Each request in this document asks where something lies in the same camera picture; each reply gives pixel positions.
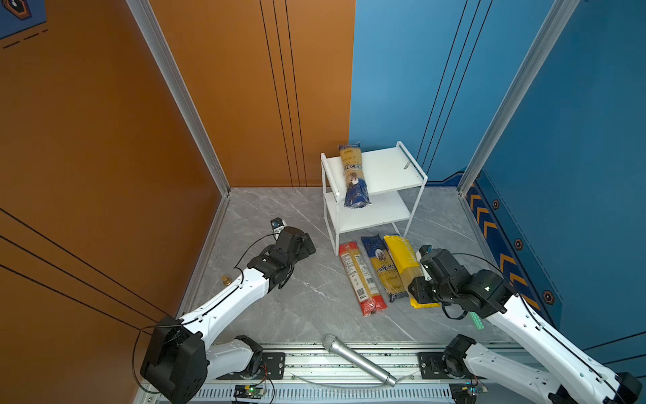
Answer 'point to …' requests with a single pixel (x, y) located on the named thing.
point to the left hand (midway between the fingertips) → (302, 239)
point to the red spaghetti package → (365, 285)
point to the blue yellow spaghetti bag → (384, 266)
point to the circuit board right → (466, 392)
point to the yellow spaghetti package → (407, 267)
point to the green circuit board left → (249, 391)
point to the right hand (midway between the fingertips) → (415, 287)
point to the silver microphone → (334, 345)
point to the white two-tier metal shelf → (370, 188)
